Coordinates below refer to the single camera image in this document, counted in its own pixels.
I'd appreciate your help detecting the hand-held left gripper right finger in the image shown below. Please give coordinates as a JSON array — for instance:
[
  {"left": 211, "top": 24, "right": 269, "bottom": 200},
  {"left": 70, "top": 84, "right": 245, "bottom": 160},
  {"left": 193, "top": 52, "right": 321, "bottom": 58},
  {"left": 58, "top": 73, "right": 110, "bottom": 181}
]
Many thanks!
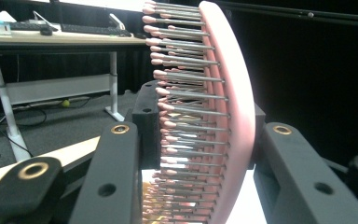
[{"left": 248, "top": 104, "right": 358, "bottom": 224}]

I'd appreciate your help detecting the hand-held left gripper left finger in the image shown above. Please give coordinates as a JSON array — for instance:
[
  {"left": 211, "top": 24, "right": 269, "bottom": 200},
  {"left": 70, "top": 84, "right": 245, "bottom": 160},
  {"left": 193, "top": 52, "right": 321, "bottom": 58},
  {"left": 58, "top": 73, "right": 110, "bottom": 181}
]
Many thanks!
[{"left": 69, "top": 79, "right": 162, "bottom": 224}]

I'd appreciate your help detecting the pink hairbrush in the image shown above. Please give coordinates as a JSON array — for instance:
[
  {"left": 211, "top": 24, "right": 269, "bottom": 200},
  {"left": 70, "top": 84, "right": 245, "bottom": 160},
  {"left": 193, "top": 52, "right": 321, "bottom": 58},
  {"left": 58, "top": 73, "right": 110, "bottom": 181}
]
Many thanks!
[{"left": 141, "top": 0, "right": 257, "bottom": 224}]

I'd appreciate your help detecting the wooden table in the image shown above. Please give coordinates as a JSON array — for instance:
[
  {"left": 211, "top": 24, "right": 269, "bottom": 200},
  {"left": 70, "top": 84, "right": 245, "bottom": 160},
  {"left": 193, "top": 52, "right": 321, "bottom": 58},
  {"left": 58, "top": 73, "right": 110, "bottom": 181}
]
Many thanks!
[{"left": 0, "top": 135, "right": 102, "bottom": 205}]

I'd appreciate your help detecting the black keyboard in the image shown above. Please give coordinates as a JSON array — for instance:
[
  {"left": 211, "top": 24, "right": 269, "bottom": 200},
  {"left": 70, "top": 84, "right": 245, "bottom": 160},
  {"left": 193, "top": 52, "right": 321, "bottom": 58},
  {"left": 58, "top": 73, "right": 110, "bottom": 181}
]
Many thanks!
[{"left": 60, "top": 23, "right": 133, "bottom": 38}]

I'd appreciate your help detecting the white-framed desk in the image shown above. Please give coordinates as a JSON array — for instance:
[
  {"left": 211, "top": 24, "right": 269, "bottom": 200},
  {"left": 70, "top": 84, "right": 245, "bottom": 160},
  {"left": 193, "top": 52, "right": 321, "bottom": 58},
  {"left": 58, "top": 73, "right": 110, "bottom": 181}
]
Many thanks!
[{"left": 0, "top": 29, "right": 151, "bottom": 163}]

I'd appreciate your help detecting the silver device stand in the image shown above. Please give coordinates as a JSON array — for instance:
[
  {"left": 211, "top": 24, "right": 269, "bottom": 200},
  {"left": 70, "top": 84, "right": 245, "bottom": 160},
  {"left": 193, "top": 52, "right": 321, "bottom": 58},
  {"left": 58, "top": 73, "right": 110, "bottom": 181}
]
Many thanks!
[
  {"left": 32, "top": 10, "right": 61, "bottom": 33},
  {"left": 108, "top": 12, "right": 127, "bottom": 31}
]

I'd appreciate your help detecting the black metal bar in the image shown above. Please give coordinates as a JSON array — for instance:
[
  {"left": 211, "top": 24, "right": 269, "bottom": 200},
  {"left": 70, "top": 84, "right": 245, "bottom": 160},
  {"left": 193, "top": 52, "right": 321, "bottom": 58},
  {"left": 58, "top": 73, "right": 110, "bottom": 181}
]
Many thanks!
[{"left": 216, "top": 0, "right": 358, "bottom": 30}]

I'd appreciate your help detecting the black cable under desk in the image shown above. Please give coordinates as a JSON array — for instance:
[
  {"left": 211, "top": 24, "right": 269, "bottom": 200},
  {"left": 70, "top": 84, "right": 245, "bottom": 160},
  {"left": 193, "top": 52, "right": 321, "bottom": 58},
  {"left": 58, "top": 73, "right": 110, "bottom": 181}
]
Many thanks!
[{"left": 0, "top": 95, "right": 91, "bottom": 133}]

